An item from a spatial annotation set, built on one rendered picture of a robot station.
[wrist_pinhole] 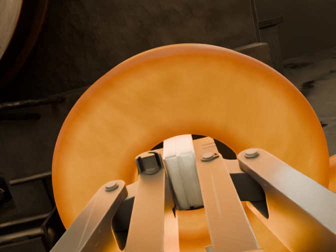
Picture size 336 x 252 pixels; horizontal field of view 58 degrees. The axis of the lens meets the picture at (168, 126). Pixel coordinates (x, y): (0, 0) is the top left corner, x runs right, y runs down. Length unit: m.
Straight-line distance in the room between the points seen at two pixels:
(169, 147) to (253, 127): 0.04
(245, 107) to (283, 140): 0.03
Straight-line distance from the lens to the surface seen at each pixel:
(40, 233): 0.46
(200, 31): 0.51
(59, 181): 0.18
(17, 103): 0.43
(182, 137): 0.16
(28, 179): 0.53
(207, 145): 0.16
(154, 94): 0.15
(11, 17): 0.39
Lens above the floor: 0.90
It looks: 15 degrees down
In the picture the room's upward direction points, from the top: 15 degrees counter-clockwise
